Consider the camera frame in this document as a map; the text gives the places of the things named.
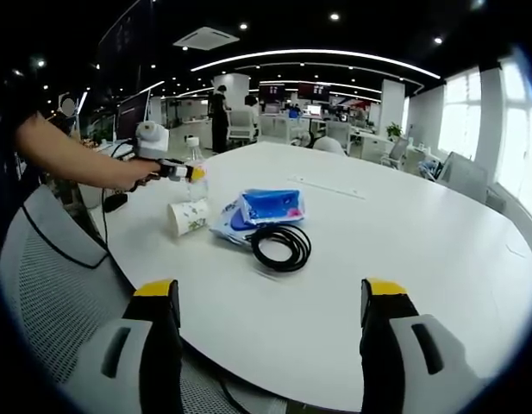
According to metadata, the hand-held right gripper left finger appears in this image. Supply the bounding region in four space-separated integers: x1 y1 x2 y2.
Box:
75 279 185 414

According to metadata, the small black object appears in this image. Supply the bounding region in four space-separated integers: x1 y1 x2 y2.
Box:
103 192 129 212

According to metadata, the white standing desk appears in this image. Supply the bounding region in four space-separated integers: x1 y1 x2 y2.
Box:
91 140 135 160

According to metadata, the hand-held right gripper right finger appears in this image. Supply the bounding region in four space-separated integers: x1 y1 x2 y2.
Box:
359 278 478 414

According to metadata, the white table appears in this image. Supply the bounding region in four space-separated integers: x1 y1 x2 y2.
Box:
89 141 532 413

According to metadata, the person's left hand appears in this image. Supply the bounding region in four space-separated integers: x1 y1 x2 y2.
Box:
126 166 161 193

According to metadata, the blue tissue pack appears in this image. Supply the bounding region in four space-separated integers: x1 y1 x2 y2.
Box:
239 187 306 228

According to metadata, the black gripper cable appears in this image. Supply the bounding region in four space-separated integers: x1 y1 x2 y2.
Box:
100 138 137 250

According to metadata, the open laptop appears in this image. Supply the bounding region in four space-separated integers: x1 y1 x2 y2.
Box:
97 88 153 152

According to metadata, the white office chair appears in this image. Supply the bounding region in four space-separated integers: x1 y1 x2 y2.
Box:
228 110 260 147
312 136 347 156
380 136 411 169

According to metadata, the floral paper cup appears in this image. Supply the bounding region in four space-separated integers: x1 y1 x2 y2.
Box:
167 198 210 237

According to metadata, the clear water bottle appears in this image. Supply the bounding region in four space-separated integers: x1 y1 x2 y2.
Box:
183 135 210 204

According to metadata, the ceiling air vent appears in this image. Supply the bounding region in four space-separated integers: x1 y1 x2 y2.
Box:
173 26 241 51

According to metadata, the wet wipes pack blue lid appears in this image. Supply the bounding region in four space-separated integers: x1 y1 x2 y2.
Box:
209 196 260 247

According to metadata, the grey mesh office chair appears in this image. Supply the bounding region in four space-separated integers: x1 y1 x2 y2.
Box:
0 185 292 414

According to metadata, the table cable slot cover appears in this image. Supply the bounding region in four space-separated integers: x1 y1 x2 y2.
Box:
287 174 366 200

